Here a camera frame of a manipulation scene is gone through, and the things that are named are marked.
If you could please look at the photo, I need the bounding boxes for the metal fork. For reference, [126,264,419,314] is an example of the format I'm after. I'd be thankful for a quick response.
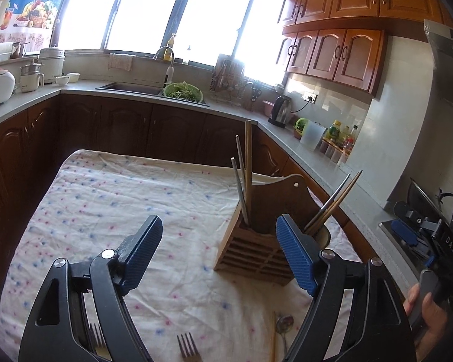
[89,323,112,360]
[177,332,203,362]

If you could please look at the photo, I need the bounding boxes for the dish drying rack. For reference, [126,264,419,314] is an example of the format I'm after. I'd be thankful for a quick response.
[209,54,246,104]

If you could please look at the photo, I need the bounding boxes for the wooden upper cabinets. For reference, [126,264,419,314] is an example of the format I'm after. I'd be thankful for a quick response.
[277,0,453,95]

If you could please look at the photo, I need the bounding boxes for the black electric kettle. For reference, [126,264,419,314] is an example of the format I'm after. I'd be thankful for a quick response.
[268,95,292,128]

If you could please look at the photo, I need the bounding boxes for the green colander with vegetables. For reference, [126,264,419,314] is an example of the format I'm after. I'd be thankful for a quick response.
[162,82,204,103]

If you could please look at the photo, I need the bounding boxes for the metal chopstick silver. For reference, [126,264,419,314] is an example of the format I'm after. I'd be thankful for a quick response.
[304,174,350,234]

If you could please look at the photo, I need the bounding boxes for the translucent plastic pitcher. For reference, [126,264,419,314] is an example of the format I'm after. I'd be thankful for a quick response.
[300,120,326,151]

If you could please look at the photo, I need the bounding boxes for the wooden utensil holder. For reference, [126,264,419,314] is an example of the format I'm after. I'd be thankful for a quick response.
[214,174,320,286]

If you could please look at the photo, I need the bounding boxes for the metal chopstick dark handle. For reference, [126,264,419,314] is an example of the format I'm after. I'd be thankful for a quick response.
[231,135,249,226]

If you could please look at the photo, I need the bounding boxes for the dark lower cabinets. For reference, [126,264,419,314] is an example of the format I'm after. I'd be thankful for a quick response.
[0,93,379,295]

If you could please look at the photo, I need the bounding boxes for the white blender jug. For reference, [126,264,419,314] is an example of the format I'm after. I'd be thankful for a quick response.
[20,60,45,93]

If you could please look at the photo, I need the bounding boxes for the floral white tablecloth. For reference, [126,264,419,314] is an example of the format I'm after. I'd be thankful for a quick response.
[0,148,363,362]

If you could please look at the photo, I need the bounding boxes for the kitchen faucet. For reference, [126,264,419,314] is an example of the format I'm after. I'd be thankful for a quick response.
[153,46,175,87]

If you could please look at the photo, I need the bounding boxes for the metal spoon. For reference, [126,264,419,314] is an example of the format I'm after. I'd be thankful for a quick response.
[276,315,294,355]

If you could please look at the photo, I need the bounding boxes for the kitchen sink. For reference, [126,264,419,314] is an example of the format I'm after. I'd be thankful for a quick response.
[99,83,208,106]

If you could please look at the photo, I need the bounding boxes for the right hand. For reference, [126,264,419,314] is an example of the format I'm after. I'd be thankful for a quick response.
[403,284,448,361]

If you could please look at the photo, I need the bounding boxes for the yellow oil bottle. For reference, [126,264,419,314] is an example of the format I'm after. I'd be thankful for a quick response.
[326,120,342,142]

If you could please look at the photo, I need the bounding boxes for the fruit poster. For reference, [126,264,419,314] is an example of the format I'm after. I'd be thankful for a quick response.
[0,0,63,53]

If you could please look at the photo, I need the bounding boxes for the spice jar rack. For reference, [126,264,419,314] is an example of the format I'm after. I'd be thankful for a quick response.
[319,138,349,164]

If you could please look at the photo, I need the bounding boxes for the white rice cooker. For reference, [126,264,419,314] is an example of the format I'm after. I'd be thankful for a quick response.
[37,47,65,84]

